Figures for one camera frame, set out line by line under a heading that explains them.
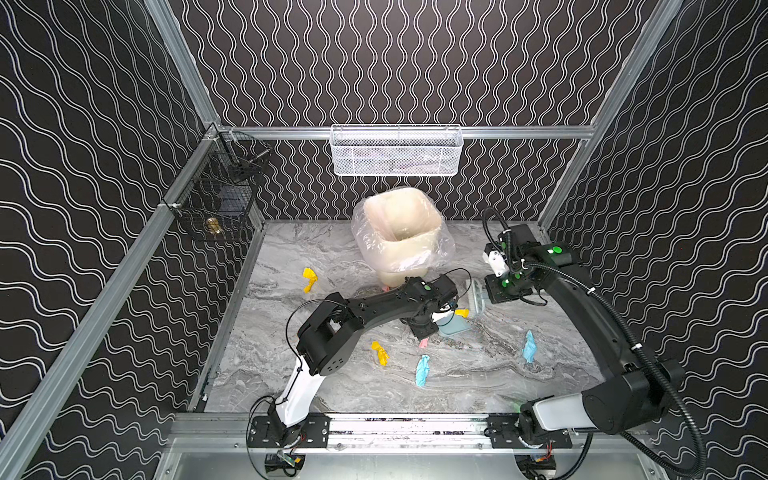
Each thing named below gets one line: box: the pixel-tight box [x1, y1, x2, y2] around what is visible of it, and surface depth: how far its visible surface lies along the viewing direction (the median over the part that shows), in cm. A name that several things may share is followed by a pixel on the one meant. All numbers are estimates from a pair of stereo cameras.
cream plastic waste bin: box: [363, 187, 443, 288], surface depth 89 cm
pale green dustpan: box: [431, 310, 472, 335], surface depth 82 cm
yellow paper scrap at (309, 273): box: [303, 267, 319, 294], surface depth 105 cm
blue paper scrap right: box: [522, 330, 537, 363], surface depth 89 cm
